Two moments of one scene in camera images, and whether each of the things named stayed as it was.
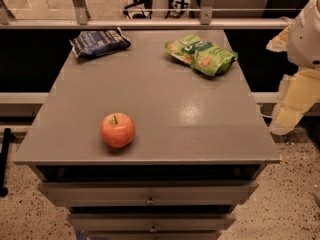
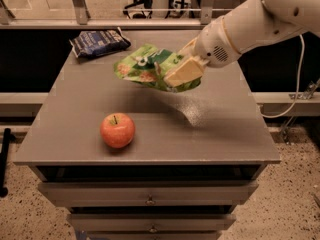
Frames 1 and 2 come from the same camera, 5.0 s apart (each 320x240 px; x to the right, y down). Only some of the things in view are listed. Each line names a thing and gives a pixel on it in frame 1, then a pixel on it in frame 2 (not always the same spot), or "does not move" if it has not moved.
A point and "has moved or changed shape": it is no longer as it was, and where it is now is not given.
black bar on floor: x=4 y=158 does not move
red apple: x=117 y=129 does not move
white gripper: x=306 y=42 to x=213 y=45
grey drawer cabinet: x=199 y=148 does not move
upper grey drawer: x=148 y=193 does not move
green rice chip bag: x=202 y=54 has moved or changed shape
